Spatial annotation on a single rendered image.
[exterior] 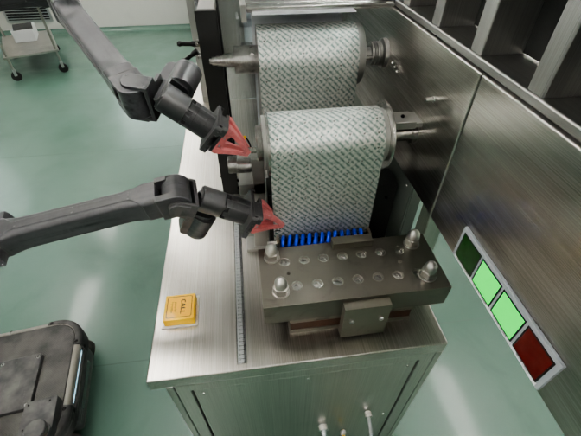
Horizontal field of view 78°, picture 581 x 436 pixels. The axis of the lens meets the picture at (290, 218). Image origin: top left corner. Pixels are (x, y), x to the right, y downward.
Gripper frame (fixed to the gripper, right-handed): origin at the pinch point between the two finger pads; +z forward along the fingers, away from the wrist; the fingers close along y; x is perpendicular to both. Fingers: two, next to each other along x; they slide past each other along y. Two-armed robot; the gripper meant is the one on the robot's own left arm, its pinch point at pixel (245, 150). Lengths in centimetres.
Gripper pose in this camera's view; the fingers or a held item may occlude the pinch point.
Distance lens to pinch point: 79.6
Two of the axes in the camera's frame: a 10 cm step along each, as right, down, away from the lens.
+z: 7.6, 4.4, 4.8
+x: 6.4, -6.3, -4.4
